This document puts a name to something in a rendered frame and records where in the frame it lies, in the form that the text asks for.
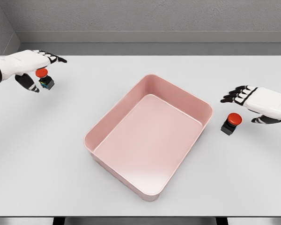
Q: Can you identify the red button industrial switch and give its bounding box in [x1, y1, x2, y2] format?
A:
[35, 68, 55, 90]
[220, 112, 243, 136]

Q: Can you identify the pink rectangular basket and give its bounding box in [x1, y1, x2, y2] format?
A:
[82, 74, 214, 203]

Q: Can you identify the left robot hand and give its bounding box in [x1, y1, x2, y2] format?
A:
[11, 49, 68, 93]

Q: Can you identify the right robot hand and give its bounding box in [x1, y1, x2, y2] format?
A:
[220, 85, 281, 124]

